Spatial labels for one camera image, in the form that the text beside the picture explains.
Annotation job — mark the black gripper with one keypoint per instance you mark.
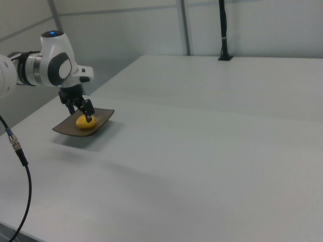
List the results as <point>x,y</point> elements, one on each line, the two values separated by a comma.
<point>70,94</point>

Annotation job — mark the yellow lemon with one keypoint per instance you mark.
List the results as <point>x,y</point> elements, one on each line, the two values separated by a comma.
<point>82,123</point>

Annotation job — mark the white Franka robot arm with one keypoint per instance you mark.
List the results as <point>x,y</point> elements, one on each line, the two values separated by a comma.
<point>50,65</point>

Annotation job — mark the brown square ceramic plate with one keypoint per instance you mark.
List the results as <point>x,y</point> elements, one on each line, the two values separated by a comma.
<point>101,117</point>

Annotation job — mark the black pole with base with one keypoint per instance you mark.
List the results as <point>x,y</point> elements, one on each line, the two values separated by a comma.
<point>223,25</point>

